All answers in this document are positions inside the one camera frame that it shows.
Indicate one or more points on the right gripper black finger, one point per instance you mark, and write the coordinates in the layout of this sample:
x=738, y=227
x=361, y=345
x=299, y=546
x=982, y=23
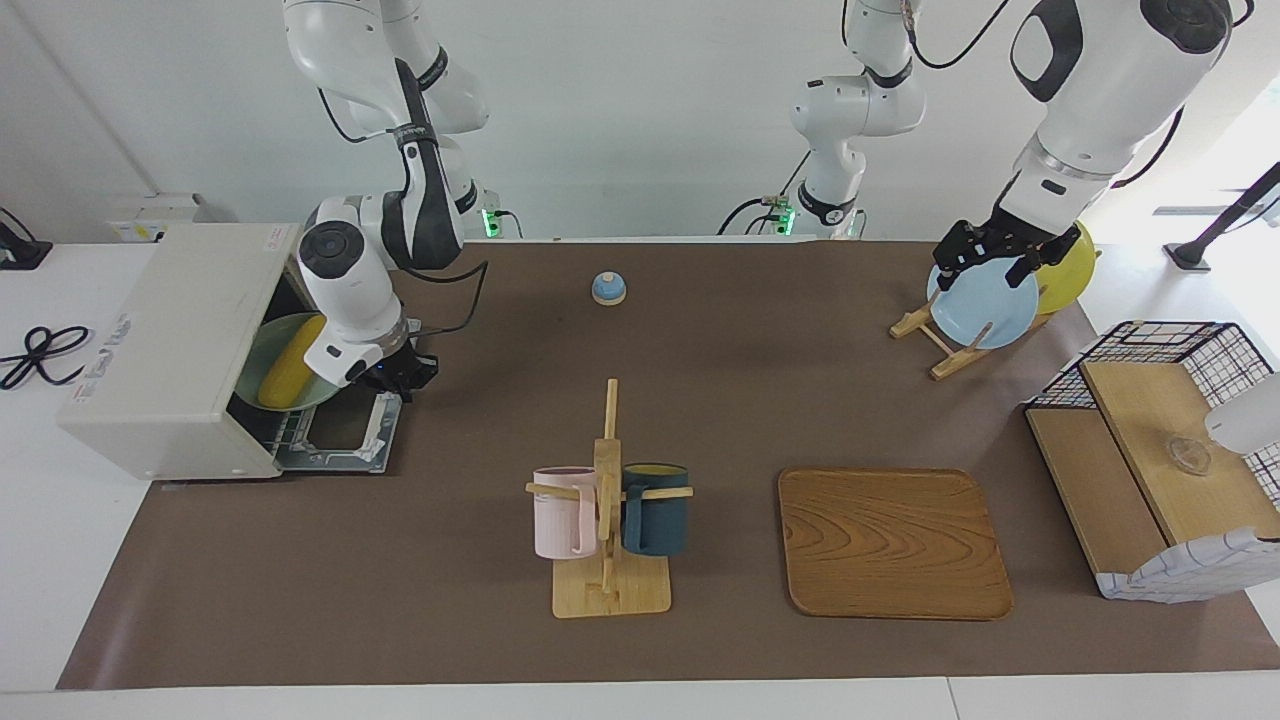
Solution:
x=392, y=393
x=425, y=372

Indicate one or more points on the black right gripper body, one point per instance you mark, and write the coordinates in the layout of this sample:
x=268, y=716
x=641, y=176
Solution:
x=385, y=372

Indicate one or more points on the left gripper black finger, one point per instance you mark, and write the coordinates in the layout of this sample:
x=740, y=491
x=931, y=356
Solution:
x=952, y=258
x=1025, y=270

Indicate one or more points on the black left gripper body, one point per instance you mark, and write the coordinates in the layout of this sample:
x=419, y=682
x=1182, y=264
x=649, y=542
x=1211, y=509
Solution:
x=1005, y=238

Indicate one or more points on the toaster oven glass door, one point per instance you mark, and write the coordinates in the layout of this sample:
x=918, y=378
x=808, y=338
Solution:
x=340, y=463

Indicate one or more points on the yellow corn cob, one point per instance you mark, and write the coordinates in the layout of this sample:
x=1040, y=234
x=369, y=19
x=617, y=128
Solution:
x=290, y=370

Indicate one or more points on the pale green plate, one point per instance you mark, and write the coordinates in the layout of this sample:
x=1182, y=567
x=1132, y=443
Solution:
x=252, y=360

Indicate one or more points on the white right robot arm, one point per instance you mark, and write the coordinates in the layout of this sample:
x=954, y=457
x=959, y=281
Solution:
x=350, y=280

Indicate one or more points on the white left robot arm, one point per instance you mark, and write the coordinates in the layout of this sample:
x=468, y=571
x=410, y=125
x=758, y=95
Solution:
x=1100, y=100

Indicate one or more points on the beige toaster oven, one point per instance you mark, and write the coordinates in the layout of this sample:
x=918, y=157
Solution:
x=170, y=340

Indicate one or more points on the yellow plate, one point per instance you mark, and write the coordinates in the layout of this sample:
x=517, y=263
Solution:
x=1070, y=272

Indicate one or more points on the light blue plate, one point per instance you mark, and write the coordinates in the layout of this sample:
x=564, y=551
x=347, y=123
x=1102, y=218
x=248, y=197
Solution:
x=985, y=305

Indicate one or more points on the wooden plate rack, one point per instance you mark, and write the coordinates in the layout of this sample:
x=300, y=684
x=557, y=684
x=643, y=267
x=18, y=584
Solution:
x=950, y=362

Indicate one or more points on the pink mug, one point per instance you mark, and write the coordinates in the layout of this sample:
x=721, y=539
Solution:
x=560, y=520

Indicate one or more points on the small blue call bell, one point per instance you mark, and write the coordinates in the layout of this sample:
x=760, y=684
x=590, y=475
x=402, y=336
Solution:
x=609, y=290

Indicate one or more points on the brown table mat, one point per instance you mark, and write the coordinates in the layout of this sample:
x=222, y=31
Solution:
x=450, y=600

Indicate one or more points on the small clear glass dish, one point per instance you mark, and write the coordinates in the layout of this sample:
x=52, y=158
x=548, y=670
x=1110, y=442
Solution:
x=1190, y=455

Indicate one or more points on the white rounded device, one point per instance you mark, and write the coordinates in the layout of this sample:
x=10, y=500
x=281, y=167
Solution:
x=1250, y=420

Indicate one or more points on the dark blue mug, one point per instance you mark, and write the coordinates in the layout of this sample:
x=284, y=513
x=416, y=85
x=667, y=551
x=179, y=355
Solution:
x=655, y=520

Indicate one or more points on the wooden mug tree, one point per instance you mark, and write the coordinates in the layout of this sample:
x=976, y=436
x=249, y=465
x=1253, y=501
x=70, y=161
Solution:
x=610, y=595

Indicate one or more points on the wooden serving tray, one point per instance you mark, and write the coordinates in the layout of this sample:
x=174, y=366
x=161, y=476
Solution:
x=895, y=545

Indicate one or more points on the white checkered cloth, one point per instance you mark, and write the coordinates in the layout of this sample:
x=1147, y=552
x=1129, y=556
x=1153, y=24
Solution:
x=1180, y=570

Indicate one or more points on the black desk clamp base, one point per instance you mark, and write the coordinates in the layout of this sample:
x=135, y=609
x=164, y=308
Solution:
x=25, y=255

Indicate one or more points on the white wall socket box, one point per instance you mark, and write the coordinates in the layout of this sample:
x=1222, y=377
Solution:
x=150, y=215

